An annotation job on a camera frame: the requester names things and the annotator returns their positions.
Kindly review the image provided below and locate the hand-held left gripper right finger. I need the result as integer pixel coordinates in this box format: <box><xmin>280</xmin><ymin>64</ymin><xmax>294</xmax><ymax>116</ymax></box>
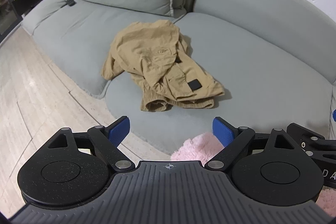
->
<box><xmin>205</xmin><ymin>117</ymin><xmax>302</xmax><ymax>169</ymax></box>

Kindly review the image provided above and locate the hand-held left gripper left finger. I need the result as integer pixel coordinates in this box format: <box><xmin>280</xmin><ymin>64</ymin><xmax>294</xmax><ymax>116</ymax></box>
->
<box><xmin>47</xmin><ymin>116</ymin><xmax>133</xmax><ymax>170</ymax></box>

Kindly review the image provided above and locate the person's pink fleece-clad leg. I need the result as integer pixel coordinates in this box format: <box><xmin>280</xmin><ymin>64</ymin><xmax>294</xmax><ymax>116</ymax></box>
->
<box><xmin>316</xmin><ymin>187</ymin><xmax>336</xmax><ymax>215</ymax></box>
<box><xmin>171</xmin><ymin>132</ymin><xmax>225</xmax><ymax>161</ymax></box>

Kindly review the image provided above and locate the grey fabric sofa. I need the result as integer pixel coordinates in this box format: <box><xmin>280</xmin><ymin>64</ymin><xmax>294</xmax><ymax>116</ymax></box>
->
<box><xmin>21</xmin><ymin>0</ymin><xmax>336</xmax><ymax>159</ymax></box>

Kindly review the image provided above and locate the dark glass cabinet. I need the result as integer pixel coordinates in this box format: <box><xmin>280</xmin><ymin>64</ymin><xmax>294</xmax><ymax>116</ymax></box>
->
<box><xmin>0</xmin><ymin>0</ymin><xmax>24</xmax><ymax>38</ymax></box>

